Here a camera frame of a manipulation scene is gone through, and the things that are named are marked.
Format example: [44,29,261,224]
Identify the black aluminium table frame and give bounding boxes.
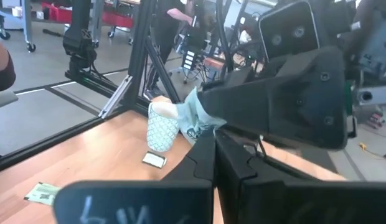
[0,70,156,174]

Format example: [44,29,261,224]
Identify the white patterned ceramic mug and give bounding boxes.
[146,101,181,153]

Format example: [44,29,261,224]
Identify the silver frame bracket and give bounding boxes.
[98,74,134,119]

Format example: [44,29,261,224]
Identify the folded banknote left front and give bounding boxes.
[23,182,62,207]

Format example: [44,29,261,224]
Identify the black box with white labels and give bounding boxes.
[181,49,197,72]

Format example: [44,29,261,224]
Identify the blue wheeled cart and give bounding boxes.
[0,0,37,53]

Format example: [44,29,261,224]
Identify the grey seat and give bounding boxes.
[0,91,19,110]

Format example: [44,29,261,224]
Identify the person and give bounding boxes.
[0,34,17,93]
[143,0,209,101]

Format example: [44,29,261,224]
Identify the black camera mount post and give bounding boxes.
[62,0,98,80]

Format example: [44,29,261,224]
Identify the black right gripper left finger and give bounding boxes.
[53,129,217,224]

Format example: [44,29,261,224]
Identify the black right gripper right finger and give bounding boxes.
[215,129,386,224]

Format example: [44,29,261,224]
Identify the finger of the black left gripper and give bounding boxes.
[202,1,321,91]
[197,46,349,151]

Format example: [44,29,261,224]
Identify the red storage bins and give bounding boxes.
[40,0,134,29]

